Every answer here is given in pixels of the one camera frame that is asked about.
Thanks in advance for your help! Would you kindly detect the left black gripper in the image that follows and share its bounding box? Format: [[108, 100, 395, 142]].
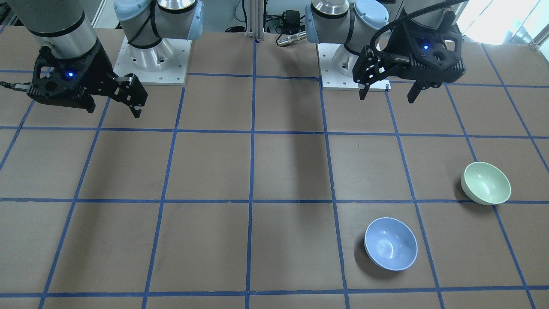
[[353, 18, 465, 104]]

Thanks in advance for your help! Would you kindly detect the silver metal cylinder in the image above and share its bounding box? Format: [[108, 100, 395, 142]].
[[276, 31, 307, 47]]

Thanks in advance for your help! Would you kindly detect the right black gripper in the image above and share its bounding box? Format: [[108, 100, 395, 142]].
[[26, 39, 148, 118]]

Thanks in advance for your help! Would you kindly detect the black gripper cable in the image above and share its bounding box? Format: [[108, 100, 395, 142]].
[[370, 0, 468, 65]]

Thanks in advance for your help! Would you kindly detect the black power adapter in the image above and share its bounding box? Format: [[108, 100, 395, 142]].
[[281, 10, 301, 29]]

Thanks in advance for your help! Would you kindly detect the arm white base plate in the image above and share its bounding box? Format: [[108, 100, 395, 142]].
[[114, 37, 193, 86], [318, 42, 391, 91]]

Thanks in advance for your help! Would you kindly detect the aluminium frame post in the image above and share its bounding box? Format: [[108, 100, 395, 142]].
[[242, 0, 265, 41]]

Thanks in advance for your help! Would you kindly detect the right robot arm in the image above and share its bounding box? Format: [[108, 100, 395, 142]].
[[1, 0, 203, 118]]

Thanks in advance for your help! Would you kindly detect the green bowl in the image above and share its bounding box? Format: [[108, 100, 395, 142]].
[[460, 161, 512, 206]]

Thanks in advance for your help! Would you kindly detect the blue bowl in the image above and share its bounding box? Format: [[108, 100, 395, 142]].
[[363, 217, 419, 271]]

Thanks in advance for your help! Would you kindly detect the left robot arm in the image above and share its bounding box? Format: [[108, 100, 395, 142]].
[[304, 0, 467, 103]]

